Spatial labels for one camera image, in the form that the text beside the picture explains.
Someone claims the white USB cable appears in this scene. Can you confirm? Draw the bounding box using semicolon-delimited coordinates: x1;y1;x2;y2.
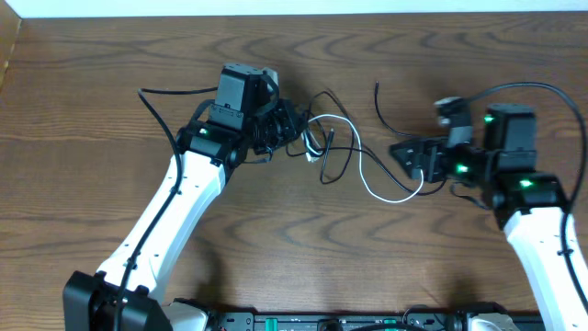
302;113;426;204

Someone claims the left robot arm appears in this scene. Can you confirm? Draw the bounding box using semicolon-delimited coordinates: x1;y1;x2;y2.
62;63;307;330

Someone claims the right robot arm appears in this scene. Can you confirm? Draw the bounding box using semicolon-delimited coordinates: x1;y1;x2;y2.
390;104;587;330

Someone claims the cardboard panel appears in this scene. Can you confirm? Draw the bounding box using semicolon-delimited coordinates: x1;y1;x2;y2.
0;0;22;86

